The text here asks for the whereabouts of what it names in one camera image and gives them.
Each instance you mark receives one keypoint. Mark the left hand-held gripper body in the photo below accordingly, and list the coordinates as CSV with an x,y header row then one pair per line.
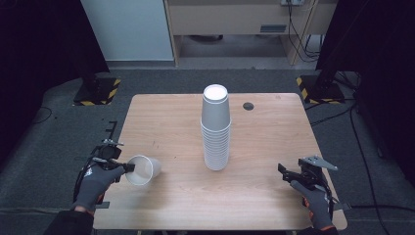
x,y
109,153

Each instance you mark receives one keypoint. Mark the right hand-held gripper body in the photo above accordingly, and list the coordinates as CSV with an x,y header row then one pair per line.
x,y
311,178

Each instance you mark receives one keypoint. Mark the single white plastic cup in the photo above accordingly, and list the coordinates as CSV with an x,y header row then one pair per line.
x,y
145,171

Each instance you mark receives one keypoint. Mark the stack of white paper cups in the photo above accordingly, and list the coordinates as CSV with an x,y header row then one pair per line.
x,y
215,140

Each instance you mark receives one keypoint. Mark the person's right hand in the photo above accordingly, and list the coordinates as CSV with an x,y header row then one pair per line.
x,y
318,207

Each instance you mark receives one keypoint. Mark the person's left hand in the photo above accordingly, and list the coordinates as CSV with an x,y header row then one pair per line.
x,y
94,186

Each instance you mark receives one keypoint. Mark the black yellow-striped stand base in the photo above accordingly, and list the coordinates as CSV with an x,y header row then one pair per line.
x,y
98,93
321,91

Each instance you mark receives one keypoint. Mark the dark round table grommet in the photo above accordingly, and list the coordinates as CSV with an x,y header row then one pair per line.
x,y
248,106

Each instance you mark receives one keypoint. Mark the black curtain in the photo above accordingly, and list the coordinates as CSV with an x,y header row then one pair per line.
x,y
39,49
385,65

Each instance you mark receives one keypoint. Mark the white cabinet panel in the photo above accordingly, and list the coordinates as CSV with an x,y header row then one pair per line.
x,y
130,29

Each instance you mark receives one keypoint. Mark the white power strip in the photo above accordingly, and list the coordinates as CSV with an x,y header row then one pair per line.
x,y
291,2

